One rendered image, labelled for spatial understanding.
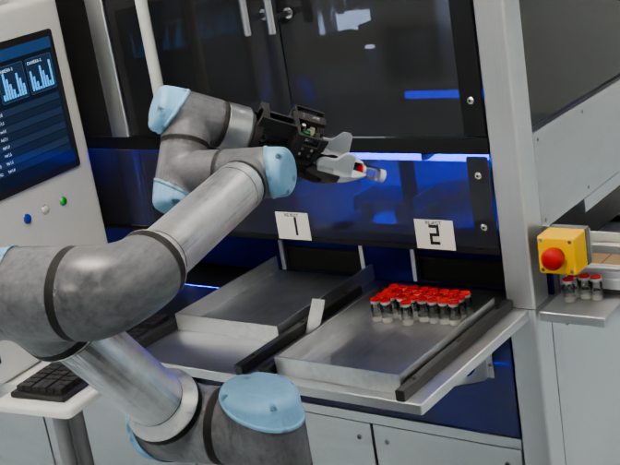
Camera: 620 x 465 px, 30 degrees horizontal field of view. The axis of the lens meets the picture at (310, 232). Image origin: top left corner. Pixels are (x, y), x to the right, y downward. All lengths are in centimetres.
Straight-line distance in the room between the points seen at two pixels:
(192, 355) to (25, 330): 84
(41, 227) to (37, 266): 117
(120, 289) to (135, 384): 27
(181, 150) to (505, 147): 64
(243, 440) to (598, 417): 105
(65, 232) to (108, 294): 127
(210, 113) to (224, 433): 48
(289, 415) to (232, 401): 8
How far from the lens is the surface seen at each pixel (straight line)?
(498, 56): 206
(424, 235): 224
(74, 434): 287
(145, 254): 138
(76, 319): 137
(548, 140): 221
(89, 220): 268
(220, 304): 245
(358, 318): 225
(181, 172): 172
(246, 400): 166
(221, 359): 218
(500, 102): 208
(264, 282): 253
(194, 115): 176
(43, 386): 238
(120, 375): 157
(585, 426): 247
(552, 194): 223
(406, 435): 248
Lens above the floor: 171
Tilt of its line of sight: 17 degrees down
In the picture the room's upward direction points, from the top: 9 degrees counter-clockwise
